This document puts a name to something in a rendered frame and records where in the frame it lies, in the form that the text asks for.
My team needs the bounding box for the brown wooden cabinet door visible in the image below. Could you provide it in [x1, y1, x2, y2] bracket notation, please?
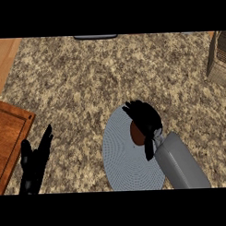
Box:
[0, 99, 40, 196]

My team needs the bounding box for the brown cupcake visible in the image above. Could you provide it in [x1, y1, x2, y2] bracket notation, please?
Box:
[129, 120, 147, 148]

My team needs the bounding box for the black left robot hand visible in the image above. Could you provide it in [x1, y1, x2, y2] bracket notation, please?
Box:
[16, 124, 57, 196]

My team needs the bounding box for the round pale blue placemat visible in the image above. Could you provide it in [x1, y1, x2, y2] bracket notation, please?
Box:
[100, 103, 167, 193]

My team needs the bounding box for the grey wire basket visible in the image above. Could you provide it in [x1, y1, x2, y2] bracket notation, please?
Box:
[204, 30, 226, 91]

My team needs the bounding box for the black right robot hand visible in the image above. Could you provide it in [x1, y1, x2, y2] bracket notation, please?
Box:
[121, 99, 165, 162]

